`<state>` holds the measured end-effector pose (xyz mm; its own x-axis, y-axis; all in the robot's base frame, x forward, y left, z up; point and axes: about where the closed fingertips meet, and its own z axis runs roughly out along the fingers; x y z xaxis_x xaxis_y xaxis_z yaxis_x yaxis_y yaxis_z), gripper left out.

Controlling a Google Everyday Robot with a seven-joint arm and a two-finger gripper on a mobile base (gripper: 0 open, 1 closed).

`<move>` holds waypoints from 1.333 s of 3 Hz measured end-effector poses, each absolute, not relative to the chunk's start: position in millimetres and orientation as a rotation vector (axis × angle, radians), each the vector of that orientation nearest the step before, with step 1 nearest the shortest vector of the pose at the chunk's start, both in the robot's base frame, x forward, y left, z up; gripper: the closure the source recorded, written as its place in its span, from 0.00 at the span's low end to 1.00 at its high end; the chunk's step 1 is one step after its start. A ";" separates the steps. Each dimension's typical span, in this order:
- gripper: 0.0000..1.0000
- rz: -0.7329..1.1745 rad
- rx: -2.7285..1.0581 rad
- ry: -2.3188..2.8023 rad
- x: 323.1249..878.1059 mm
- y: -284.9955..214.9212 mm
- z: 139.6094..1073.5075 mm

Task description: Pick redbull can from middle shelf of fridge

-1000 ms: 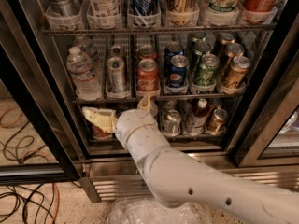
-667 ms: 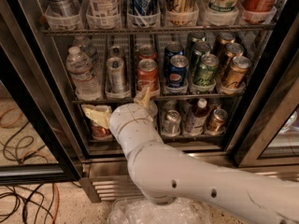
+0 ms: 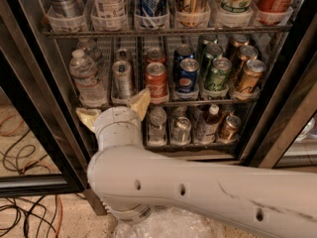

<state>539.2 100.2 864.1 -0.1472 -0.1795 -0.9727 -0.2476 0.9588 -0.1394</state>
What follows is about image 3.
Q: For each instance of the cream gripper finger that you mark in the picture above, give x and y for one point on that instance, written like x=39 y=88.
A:
x=88 y=117
x=140 y=103

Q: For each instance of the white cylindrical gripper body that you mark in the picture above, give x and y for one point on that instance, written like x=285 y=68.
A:
x=116 y=117

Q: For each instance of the silver redbull can front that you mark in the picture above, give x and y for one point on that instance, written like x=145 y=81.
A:
x=123 y=77

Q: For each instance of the silver redbull can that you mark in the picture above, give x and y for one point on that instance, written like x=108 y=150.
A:
x=123 y=55
x=123 y=77

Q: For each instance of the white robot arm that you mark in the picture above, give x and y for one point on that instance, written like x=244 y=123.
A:
x=130 y=181

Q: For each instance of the water bottle bottom shelf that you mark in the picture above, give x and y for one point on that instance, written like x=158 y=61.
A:
x=157 y=127

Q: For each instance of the front red coca-cola can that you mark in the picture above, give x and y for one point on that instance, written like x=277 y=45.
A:
x=156 y=79

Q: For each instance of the red coca-cola can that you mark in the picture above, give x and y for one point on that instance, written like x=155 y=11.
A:
x=155 y=55
x=156 y=79

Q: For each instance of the silver can bottom shelf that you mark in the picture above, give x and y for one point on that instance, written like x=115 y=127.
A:
x=180 y=132

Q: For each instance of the rear red coca-cola can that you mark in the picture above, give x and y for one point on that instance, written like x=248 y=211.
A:
x=155 y=55

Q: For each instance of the silver redbull can rear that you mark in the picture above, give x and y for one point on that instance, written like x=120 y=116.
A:
x=123 y=55

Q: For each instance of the front blue pepsi can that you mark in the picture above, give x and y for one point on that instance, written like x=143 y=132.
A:
x=187 y=75

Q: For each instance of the blue pepsi can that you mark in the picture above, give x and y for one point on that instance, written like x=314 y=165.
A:
x=187 y=75
x=182 y=52

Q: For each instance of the left glass fridge door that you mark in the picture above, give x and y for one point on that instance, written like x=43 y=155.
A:
x=33 y=161

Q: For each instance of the glass fridge door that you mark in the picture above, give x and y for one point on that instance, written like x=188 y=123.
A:
x=287 y=106
x=33 y=161

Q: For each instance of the rear blue pepsi can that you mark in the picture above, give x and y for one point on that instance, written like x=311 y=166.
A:
x=182 y=52

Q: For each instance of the front green soda can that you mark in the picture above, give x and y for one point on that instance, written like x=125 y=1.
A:
x=218 y=74

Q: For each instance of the green soda can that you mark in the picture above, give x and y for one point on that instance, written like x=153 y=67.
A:
x=203 y=41
x=211 y=52
x=218 y=74

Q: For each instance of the middle green soda can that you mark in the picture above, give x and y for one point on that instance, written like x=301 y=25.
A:
x=211 y=52

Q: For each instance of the rear green soda can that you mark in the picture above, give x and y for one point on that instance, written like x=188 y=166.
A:
x=203 y=41

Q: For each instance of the stainless fridge cabinet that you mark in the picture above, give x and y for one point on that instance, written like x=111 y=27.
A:
x=39 y=61

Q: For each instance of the copper can bottom shelf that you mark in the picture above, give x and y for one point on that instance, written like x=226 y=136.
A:
x=229 y=128

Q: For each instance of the white labelled bottle top shelf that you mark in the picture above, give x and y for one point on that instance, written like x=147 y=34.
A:
x=110 y=0

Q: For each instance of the rear gold soda can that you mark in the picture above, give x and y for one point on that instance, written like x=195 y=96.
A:
x=234 y=42

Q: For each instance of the gold soda can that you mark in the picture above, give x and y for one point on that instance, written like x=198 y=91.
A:
x=243 y=54
x=249 y=76
x=234 y=42

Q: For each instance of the front gold soda can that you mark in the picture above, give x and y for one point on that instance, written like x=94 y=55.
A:
x=249 y=76

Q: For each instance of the middle gold soda can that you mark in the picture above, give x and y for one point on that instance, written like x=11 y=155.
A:
x=243 y=54

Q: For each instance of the right glass fridge door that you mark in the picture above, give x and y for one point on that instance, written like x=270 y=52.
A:
x=287 y=106

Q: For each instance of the front clear water bottle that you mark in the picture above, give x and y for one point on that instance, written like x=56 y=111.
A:
x=86 y=77

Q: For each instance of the clear water bottle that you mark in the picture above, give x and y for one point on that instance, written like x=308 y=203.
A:
x=86 y=77
x=89 y=46

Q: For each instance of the amber juice bottle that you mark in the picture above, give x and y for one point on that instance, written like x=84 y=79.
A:
x=208 y=125

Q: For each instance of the rear clear water bottle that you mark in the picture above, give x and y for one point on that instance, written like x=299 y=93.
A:
x=89 y=46

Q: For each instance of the crumpled clear plastic wrap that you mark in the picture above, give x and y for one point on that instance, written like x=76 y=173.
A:
x=170 y=223

